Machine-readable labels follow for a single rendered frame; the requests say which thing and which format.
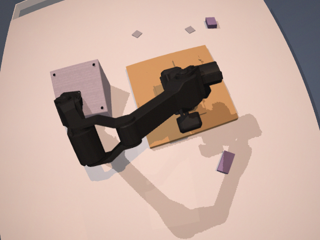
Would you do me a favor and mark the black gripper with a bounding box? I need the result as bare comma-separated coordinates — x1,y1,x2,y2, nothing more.
161,66,202,134

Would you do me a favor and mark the orange square puzzle board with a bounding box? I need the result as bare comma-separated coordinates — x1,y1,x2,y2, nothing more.
126,45,238,149

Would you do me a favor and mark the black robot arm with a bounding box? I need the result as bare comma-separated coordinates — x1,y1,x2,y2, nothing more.
54,61,223,167

